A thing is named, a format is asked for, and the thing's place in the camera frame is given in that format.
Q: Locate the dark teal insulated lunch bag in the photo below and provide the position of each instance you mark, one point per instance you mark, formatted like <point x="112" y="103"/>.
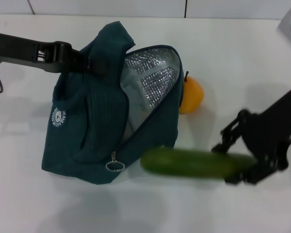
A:
<point x="92" y="121"/>

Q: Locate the yellow pear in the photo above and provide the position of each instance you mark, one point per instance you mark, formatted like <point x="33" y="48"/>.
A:
<point x="192" y="94"/>

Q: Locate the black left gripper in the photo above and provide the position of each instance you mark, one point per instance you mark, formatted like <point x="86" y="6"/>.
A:
<point x="14" y="49"/>

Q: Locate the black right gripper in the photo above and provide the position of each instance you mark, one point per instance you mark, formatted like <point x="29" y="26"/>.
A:
<point x="269" y="131"/>

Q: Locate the green cucumber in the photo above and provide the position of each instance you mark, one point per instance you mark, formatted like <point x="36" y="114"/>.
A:
<point x="184" y="163"/>

